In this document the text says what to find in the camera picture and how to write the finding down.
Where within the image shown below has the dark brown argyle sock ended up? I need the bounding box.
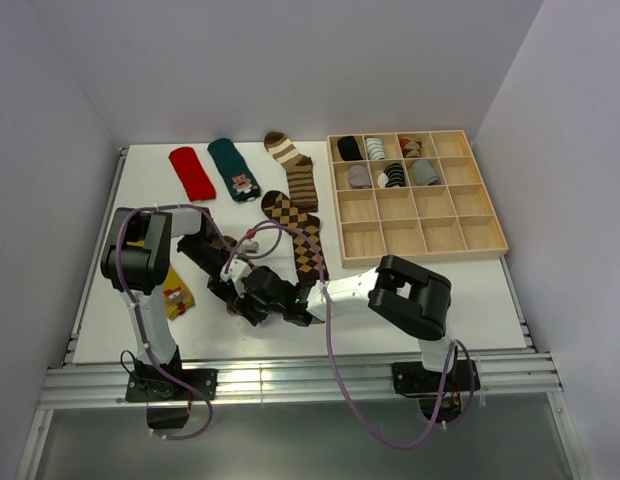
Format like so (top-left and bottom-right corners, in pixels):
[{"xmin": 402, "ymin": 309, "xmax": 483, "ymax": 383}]
[{"xmin": 261, "ymin": 190, "xmax": 329, "ymax": 282}]

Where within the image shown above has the rolled white striped sock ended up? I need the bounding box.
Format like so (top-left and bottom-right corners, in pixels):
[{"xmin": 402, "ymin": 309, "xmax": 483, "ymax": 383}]
[{"xmin": 365, "ymin": 137, "xmax": 386, "ymax": 161}]

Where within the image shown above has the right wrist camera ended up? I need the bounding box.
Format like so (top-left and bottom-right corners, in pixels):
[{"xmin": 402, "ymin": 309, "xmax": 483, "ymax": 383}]
[{"xmin": 220, "ymin": 258, "xmax": 252, "ymax": 283}]

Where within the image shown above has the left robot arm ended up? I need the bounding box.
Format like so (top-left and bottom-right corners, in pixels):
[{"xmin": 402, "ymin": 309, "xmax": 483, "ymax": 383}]
[{"xmin": 100, "ymin": 205, "xmax": 239, "ymax": 399}]

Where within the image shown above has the brown striped sock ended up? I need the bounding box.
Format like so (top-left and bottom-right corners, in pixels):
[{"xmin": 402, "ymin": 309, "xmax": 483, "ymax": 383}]
[{"xmin": 263, "ymin": 131, "xmax": 318, "ymax": 213}]

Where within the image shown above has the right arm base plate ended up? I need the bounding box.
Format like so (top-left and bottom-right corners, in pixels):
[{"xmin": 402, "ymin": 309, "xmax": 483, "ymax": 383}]
[{"xmin": 391, "ymin": 360, "xmax": 481, "ymax": 397}]

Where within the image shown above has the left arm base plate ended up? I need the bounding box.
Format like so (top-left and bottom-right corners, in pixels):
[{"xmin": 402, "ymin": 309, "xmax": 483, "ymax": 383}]
[{"xmin": 125, "ymin": 368, "xmax": 218, "ymax": 403}]

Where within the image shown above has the green bear sock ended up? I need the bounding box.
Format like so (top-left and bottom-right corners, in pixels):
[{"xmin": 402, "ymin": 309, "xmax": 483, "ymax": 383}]
[{"xmin": 207, "ymin": 138, "xmax": 261, "ymax": 203}]

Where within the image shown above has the rolled beige sock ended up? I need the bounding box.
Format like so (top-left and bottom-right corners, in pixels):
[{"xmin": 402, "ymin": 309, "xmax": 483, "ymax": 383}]
[{"xmin": 348, "ymin": 164, "xmax": 372, "ymax": 189}]

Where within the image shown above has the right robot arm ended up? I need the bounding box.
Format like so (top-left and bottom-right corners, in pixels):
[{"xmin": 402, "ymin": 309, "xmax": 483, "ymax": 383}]
[{"xmin": 221, "ymin": 255, "xmax": 458, "ymax": 390}]

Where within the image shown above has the red sock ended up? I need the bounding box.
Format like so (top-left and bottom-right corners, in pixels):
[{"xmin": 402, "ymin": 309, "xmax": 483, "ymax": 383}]
[{"xmin": 168, "ymin": 146, "xmax": 216, "ymax": 202}]

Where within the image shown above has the rolled orange argyle sock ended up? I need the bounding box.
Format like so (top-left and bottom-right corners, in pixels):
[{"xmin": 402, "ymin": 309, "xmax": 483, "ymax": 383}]
[{"xmin": 398, "ymin": 136, "xmax": 422, "ymax": 158}]

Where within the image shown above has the light brown argyle sock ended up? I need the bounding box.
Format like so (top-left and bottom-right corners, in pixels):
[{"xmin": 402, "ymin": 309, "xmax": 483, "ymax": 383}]
[{"xmin": 209, "ymin": 234, "xmax": 256, "ymax": 317}]

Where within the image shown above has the yellow bear sock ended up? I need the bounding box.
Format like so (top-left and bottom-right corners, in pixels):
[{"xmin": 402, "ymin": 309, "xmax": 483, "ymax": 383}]
[{"xmin": 135, "ymin": 265, "xmax": 195, "ymax": 322}]

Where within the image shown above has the wooden compartment tray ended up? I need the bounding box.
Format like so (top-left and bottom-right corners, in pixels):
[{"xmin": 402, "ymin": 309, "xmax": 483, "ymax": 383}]
[{"xmin": 327, "ymin": 130, "xmax": 509, "ymax": 267}]

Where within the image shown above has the rolled grey sock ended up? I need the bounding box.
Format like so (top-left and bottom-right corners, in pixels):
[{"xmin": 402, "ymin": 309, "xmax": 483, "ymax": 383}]
[{"xmin": 412, "ymin": 159, "xmax": 439, "ymax": 186}]

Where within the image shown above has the rolled black white sock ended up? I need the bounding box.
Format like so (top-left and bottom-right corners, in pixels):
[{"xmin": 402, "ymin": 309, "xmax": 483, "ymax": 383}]
[{"xmin": 377, "ymin": 162, "xmax": 407, "ymax": 188}]

